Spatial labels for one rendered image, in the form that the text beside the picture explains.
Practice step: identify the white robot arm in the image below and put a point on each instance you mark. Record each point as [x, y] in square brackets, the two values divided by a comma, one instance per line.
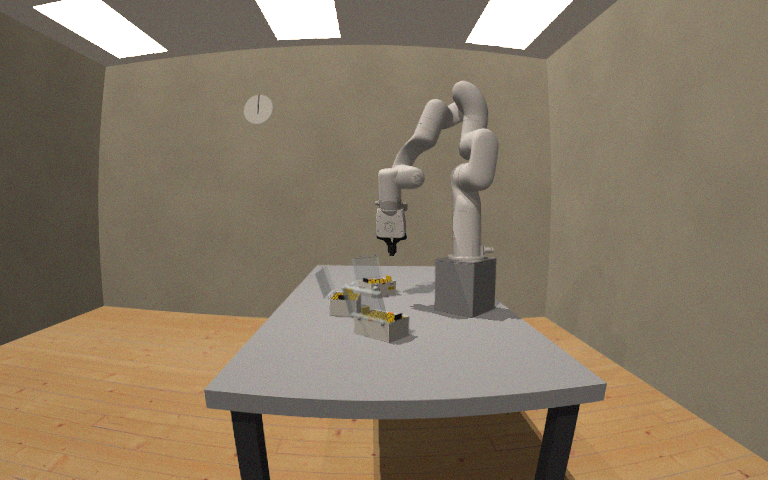
[465, 180]

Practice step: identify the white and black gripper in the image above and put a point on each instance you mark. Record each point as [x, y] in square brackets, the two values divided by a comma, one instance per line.
[391, 224]

